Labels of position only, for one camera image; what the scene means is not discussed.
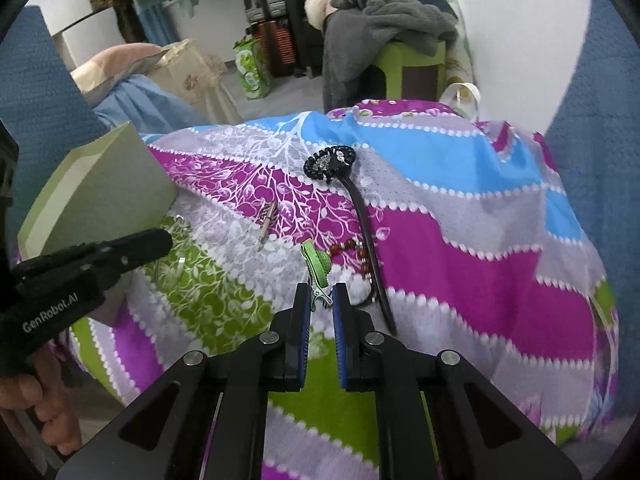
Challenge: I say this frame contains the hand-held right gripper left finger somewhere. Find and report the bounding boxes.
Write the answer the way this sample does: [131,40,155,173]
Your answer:
[55,282,312,480]

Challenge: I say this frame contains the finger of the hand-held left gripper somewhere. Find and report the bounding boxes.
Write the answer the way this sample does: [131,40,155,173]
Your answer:
[10,228,174,303]

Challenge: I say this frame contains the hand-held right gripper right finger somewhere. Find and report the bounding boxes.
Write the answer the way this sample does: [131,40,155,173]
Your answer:
[332,282,583,480]

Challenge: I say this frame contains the green cardboard box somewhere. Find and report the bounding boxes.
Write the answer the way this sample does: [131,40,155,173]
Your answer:
[17,122,178,261]

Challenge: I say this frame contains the green hair clip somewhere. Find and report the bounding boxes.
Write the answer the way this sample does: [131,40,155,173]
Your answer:
[300,240,335,311]

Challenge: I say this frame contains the person's left hand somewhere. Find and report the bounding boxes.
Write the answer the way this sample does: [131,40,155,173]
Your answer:
[0,347,83,456]

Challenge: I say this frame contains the small silver metal pin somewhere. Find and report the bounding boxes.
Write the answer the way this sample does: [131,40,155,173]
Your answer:
[256,200,279,252]

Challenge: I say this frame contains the black hair band accessory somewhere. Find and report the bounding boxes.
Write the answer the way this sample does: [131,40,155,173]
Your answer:
[303,145,398,337]

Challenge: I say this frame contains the colourful striped blanket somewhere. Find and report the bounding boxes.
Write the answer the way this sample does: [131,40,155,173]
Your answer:
[15,100,621,480]

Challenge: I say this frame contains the light blue cloth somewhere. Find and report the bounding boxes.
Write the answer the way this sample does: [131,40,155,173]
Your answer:
[92,74,211,133]

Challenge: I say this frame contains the blue quilted cushion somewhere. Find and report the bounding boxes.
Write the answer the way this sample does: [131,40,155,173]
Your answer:
[542,0,640,311]
[0,5,108,156]

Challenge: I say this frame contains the pink cream pillow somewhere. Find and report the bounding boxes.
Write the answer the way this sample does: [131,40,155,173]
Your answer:
[70,44,168,106]

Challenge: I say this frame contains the beige floral fabric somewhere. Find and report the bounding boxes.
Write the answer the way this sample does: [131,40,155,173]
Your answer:
[155,40,241,126]

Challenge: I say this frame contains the white cabinet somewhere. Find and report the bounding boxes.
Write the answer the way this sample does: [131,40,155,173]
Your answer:
[50,7,126,71]

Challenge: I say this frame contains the green shopping bag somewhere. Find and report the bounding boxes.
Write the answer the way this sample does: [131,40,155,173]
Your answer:
[232,35,273,101]

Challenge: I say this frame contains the blue curtain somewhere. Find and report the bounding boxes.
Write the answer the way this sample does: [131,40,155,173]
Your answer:
[135,0,181,46]

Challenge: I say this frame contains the dark plaid garment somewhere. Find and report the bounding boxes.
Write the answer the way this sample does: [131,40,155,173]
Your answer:
[92,0,146,43]

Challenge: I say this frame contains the red suitcase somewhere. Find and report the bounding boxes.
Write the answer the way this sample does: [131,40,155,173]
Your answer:
[252,17,296,78]

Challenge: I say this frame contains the green plastic stool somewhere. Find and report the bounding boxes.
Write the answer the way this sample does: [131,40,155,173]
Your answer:
[372,40,446,101]

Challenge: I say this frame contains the floral mat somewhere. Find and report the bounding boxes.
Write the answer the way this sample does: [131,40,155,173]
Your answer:
[432,0,476,121]

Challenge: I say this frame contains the red-brown bead bracelet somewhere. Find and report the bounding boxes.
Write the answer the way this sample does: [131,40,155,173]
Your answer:
[327,240,381,306]

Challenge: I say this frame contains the white bag handles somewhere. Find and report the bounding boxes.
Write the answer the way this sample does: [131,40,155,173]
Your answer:
[440,82,481,121]

